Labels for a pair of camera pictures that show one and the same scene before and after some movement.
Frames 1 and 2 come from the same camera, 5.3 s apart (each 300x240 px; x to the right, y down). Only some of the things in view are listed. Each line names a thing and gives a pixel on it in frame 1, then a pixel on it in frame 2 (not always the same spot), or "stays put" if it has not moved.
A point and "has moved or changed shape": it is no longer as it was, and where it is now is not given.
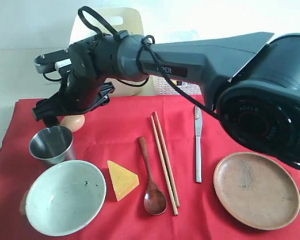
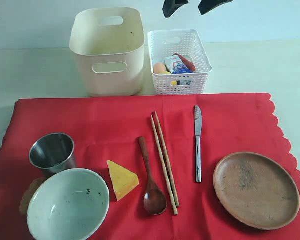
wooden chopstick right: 167,158 stays put
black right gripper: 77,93 → 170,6
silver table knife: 198,129 stays put
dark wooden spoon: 155,199 stays put
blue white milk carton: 181,83 has moved or changed shape
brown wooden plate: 257,190 stays put
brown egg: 75,122 has moved or changed shape
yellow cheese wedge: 123,181 stays put
